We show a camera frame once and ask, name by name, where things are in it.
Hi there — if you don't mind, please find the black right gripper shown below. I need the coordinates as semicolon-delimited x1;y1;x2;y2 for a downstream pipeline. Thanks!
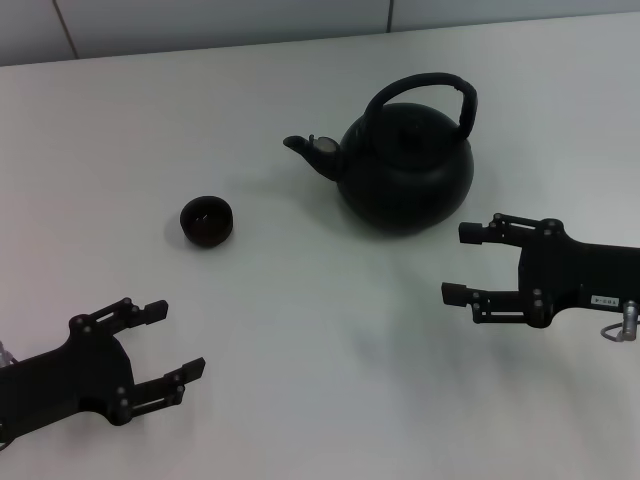
441;213;640;330

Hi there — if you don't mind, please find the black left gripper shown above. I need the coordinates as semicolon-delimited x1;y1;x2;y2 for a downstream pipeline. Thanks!
0;298;207;441

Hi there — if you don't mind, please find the black round teapot with handle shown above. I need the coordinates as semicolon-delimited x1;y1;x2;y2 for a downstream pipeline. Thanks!
282;72;479;236

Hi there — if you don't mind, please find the small dark teacup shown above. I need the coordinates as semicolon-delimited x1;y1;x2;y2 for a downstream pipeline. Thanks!
179;196;236;247

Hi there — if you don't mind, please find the silver right gripper cable plug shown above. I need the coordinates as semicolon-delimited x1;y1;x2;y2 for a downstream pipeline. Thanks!
601;303;640;344

